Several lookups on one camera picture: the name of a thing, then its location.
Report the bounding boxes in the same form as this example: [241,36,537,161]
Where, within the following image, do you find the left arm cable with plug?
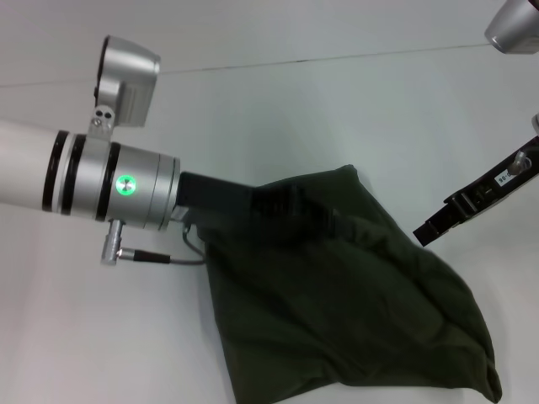
[99,218,207,267]

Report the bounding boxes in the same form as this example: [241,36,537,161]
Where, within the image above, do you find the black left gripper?
[170,170,363,245]

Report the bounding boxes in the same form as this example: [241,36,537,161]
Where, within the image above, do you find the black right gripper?
[412,134,539,248]

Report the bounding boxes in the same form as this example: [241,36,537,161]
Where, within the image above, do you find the dark green FREE T-shirt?
[197,163,504,404]

